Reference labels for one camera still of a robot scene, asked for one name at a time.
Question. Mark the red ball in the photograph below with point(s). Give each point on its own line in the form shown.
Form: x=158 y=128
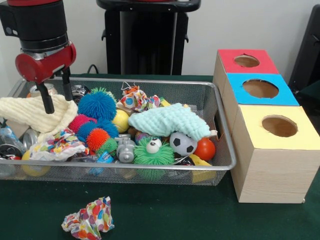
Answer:
x=206 y=148

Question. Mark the green fuzzy toy with eyes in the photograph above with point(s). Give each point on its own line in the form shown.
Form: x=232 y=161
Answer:
x=152 y=152

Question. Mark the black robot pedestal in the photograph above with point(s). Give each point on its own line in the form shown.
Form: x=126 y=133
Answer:
x=147 y=40

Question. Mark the blue spiky ball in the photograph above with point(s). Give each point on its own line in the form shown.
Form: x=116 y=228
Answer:
x=97 y=105

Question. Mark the yellow cheese wedge toy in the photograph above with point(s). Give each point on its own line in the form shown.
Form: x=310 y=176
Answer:
x=200 y=162

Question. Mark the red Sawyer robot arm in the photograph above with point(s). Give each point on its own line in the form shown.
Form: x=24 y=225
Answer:
x=35 y=22

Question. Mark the black panel stand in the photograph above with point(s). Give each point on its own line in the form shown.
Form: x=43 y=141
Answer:
x=307 y=50

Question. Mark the black and white soccer ball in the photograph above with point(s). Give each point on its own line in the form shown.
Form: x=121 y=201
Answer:
x=183 y=144

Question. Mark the orange spiky ball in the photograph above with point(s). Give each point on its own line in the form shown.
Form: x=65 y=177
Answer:
x=97 y=139

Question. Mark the crushed silver can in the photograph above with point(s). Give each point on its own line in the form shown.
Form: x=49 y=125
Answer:
x=52 y=89

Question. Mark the yellow ball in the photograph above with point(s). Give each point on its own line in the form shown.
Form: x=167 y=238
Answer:
x=121 y=121

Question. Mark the wooden box with three holes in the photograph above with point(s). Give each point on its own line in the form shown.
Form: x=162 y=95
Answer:
x=272 y=165

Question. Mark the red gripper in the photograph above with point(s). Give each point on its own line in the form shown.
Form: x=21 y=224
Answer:
x=42 y=65

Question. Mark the cream waffle cloth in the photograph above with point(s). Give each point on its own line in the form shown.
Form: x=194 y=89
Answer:
x=30 y=115

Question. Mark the mint green waffle cloth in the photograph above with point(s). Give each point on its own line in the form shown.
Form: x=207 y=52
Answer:
x=170 y=120

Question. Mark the grey robot toy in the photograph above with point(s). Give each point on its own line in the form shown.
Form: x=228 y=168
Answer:
x=125 y=150

